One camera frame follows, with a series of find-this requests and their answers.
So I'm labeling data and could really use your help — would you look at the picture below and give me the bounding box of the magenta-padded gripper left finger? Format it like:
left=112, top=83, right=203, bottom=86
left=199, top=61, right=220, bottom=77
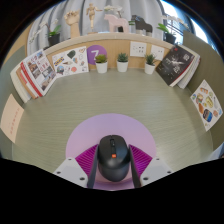
left=53, top=143, right=101, bottom=190

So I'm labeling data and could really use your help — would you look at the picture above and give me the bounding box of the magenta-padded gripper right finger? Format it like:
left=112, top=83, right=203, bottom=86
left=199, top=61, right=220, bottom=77
left=128, top=143, right=174, bottom=189

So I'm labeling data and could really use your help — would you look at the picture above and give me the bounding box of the black computer mouse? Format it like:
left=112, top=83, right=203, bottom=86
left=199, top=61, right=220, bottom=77
left=96, top=134, right=132, bottom=183

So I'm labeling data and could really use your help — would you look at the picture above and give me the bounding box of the purple mouse pad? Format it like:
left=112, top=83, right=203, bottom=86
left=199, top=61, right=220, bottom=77
left=65, top=113, right=158, bottom=192

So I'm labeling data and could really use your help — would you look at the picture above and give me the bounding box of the beige card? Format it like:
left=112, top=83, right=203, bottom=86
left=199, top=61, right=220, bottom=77
left=0, top=93, right=25, bottom=144

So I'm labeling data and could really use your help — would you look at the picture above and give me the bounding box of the food sticker sheet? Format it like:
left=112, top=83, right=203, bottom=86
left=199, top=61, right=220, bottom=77
left=189, top=79, right=224, bottom=132

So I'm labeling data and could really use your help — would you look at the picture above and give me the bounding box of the white thick book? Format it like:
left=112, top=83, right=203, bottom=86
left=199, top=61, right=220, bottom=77
left=176, top=46, right=199, bottom=88

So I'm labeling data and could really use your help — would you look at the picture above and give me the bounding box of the brown book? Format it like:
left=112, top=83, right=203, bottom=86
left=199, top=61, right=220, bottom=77
left=15, top=64, right=38, bottom=100

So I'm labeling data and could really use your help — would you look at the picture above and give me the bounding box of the small succulent white pot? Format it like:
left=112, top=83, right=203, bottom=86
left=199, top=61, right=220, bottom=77
left=116, top=52, right=130, bottom=73
left=94, top=53, right=109, bottom=74
left=143, top=53, right=157, bottom=76

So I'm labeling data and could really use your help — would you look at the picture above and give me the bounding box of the large white book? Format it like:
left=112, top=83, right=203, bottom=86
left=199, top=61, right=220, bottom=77
left=9, top=63, right=33, bottom=104

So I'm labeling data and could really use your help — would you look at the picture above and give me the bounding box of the colourful photo magazine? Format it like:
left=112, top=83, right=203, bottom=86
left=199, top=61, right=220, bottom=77
left=20, top=49, right=58, bottom=98

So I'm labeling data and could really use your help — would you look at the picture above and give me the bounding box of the black cover book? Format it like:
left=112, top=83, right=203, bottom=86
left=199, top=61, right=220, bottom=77
left=154, top=44, right=197, bottom=88

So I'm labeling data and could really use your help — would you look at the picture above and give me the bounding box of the white sticker sheet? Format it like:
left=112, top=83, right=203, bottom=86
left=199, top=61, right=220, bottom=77
left=51, top=45, right=90, bottom=79

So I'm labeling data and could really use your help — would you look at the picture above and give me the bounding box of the white book red spine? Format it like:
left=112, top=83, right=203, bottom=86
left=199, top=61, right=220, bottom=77
left=181, top=53, right=202, bottom=90

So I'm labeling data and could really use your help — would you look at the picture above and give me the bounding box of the purple round sign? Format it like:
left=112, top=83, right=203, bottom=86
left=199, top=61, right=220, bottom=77
left=86, top=44, right=108, bottom=66

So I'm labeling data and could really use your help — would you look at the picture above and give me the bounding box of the large white orchid black pot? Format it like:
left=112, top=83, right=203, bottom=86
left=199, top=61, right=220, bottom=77
left=156, top=14, right=188, bottom=45

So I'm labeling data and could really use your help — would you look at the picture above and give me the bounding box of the small white orchid black pot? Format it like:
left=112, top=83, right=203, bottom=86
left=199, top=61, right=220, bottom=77
left=29, top=19, right=63, bottom=48

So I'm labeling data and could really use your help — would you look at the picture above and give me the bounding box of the dark horse figurine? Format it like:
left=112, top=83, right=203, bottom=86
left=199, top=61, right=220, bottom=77
left=130, top=14, right=154, bottom=37

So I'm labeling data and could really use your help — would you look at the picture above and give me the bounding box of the wooden hand model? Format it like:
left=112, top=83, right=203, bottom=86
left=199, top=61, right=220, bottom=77
left=63, top=9, right=82, bottom=39

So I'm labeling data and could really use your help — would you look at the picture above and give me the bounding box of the pink horse figurine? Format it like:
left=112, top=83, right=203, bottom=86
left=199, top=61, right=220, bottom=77
left=103, top=13, right=130, bottom=34

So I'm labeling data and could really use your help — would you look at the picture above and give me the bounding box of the wooden artist mannequin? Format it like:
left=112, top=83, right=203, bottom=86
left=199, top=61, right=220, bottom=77
left=85, top=2, right=104, bottom=35

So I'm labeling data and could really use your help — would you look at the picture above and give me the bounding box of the grey curtain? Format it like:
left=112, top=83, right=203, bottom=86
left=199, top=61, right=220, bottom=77
left=26, top=0, right=164, bottom=56

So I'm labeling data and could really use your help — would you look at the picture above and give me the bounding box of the white wall socket plate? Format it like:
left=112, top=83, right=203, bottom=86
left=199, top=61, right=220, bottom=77
left=150, top=44, right=166, bottom=62
left=129, top=40, right=148, bottom=58

